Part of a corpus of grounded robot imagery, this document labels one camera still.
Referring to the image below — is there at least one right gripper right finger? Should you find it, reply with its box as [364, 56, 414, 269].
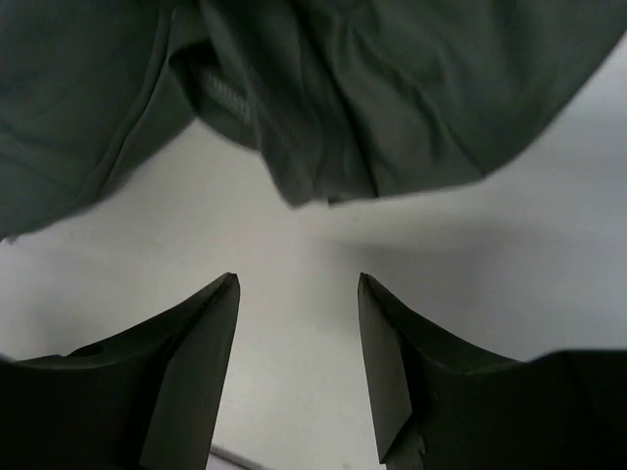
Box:
[358, 274, 626, 469]

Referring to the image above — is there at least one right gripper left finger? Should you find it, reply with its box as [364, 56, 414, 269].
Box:
[1, 273, 240, 469]

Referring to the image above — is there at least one dark grey t-shirt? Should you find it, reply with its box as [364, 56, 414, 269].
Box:
[1, 1, 626, 238]

